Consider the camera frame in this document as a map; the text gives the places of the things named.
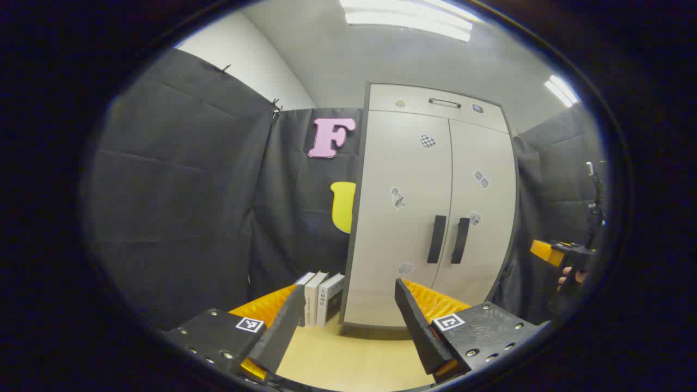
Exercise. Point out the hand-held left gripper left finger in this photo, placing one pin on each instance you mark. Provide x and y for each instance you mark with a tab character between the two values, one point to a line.
283	326

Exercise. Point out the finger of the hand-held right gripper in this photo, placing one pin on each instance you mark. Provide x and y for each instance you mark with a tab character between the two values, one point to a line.
544	252

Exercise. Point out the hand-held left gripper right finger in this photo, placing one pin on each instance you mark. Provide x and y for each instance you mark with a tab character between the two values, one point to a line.
416	321

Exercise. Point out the beige double-door shoe cabinet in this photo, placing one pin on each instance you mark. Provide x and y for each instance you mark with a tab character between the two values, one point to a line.
375	331

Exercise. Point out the beige cabinet door box sticker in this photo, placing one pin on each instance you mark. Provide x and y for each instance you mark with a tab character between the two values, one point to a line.
484	245

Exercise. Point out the beige cabinet door checkered sticker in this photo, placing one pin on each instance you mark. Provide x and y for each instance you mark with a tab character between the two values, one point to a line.
397	245

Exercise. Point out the white spine book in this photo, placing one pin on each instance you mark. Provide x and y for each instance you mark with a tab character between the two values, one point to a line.
313	299

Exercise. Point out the black tripod stand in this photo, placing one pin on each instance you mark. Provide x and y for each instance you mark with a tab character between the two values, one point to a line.
596	212

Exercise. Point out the white and black book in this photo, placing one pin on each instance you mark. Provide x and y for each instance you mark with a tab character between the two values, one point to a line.
331	296

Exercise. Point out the small ceiling light panel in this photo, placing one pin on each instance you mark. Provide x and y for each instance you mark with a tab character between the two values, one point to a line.
561	91

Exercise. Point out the black backdrop cloth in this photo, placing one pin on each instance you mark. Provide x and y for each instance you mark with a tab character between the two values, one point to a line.
179	190

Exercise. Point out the black binder clip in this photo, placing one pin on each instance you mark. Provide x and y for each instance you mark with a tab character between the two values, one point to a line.
275	104
224	68

